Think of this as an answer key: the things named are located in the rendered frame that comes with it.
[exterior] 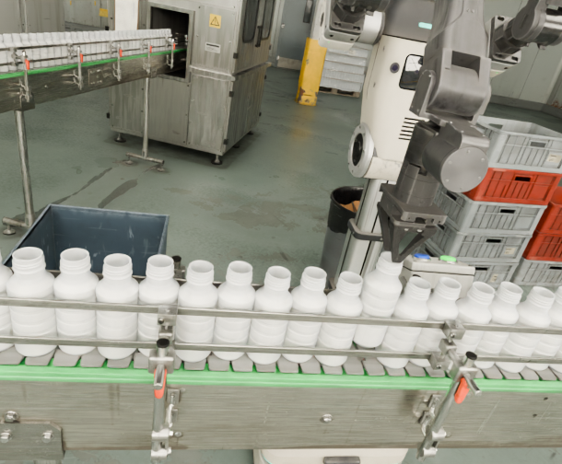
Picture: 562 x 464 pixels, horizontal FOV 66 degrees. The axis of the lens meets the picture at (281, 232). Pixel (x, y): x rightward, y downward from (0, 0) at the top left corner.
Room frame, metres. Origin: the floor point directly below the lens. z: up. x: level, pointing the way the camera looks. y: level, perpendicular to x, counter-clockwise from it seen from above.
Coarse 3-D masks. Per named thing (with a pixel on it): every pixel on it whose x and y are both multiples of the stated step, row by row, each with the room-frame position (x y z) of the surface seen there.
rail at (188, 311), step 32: (256, 288) 0.58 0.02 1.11; (288, 288) 0.60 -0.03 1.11; (320, 320) 0.54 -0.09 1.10; (352, 320) 0.55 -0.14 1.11; (384, 320) 0.56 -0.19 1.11; (416, 320) 0.57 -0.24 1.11; (256, 352) 0.52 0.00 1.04; (288, 352) 0.53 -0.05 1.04; (320, 352) 0.54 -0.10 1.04; (352, 352) 0.55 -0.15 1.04; (384, 352) 0.56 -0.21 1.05
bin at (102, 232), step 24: (48, 216) 0.98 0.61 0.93; (72, 216) 1.01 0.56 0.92; (96, 216) 1.03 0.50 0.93; (120, 216) 1.04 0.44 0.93; (144, 216) 1.05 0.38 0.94; (168, 216) 1.06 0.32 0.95; (24, 240) 0.82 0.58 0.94; (48, 240) 0.96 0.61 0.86; (72, 240) 1.01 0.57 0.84; (96, 240) 1.03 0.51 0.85; (120, 240) 1.04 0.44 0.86; (144, 240) 1.05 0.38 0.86; (48, 264) 0.95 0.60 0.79; (96, 264) 1.03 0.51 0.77; (144, 264) 1.05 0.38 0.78
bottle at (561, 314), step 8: (560, 288) 0.69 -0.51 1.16; (560, 296) 0.66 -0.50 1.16; (560, 304) 0.66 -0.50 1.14; (552, 312) 0.66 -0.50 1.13; (560, 312) 0.65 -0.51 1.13; (552, 320) 0.65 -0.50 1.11; (560, 320) 0.64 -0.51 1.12; (560, 328) 0.64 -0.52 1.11; (544, 336) 0.65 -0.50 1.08; (552, 336) 0.64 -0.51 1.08; (560, 336) 0.64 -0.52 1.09; (544, 344) 0.64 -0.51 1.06; (552, 344) 0.64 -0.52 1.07; (560, 344) 0.65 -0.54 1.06; (536, 352) 0.65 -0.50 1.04; (544, 352) 0.64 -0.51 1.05; (552, 352) 0.64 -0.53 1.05; (536, 368) 0.64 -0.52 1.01; (544, 368) 0.65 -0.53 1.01
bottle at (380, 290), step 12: (384, 252) 0.61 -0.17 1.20; (384, 264) 0.58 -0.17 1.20; (396, 264) 0.58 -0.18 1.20; (372, 276) 0.59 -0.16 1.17; (384, 276) 0.58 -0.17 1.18; (396, 276) 0.58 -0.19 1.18; (372, 288) 0.57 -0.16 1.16; (384, 288) 0.57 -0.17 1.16; (396, 288) 0.58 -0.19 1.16; (372, 300) 0.57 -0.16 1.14; (384, 300) 0.57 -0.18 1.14; (396, 300) 0.58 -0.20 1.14; (372, 312) 0.57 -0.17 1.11; (384, 312) 0.57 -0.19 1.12; (360, 336) 0.57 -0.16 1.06; (372, 336) 0.57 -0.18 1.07
